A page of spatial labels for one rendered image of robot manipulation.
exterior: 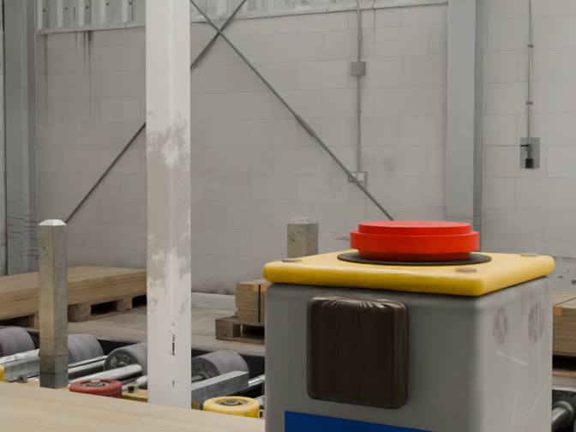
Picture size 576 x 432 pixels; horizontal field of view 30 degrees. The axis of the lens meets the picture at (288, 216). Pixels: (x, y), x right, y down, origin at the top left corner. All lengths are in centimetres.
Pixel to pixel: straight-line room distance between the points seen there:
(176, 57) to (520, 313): 128
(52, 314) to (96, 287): 674
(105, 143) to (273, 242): 192
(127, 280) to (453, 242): 863
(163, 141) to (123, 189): 804
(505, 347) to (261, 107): 848
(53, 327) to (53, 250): 13
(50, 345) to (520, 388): 162
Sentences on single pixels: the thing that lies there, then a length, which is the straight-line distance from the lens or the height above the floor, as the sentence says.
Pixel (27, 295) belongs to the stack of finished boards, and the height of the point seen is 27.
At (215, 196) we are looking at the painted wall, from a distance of 902.
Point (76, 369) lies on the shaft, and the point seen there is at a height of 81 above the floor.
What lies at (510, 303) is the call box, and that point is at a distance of 32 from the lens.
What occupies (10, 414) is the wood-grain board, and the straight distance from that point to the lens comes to 155.
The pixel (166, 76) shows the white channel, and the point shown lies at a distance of 157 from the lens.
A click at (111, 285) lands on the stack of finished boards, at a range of 879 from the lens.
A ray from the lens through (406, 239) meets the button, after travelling 32.
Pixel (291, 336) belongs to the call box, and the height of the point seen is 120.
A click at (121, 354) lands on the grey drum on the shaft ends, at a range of 231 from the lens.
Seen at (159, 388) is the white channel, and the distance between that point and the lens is 161.
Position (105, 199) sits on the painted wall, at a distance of 974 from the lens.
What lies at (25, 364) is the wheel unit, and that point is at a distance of 229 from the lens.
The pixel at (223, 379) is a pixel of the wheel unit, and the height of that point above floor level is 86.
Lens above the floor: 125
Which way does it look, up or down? 3 degrees down
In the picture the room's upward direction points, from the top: straight up
